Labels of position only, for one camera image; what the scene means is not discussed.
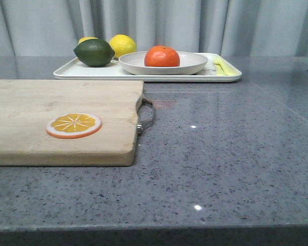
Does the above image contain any orange slice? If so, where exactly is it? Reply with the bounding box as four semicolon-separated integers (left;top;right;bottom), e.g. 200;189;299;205
46;113;102;139

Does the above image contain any orange mandarin fruit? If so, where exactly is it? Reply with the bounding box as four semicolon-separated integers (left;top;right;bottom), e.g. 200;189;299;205
144;45;180;67

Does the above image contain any white round plate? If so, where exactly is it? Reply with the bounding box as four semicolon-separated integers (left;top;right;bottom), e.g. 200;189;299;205
118;51;209;76

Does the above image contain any yellow lemon front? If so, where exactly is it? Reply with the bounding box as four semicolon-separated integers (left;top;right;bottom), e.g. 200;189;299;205
109;34;137;58

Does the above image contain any cream rectangular tray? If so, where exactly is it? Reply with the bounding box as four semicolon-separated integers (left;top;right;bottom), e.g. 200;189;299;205
53;51;242;83

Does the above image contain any yellow plastic utensil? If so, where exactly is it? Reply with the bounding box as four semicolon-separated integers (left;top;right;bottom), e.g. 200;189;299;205
213;55;241;76

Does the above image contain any green lime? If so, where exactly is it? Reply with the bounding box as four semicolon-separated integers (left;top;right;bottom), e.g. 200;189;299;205
73;39;115;67

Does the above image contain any wooden cutting board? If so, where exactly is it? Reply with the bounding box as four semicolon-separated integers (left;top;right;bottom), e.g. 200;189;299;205
0;79;144;166

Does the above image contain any yellow lemon behind lime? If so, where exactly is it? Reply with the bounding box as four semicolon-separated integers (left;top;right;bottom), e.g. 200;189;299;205
78;36;99;45

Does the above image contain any grey curtain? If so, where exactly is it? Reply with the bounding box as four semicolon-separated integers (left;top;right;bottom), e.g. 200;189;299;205
0;1;308;57

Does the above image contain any metal cutting board handle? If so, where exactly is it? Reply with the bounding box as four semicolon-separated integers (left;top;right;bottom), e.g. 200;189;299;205
136;97;156;135

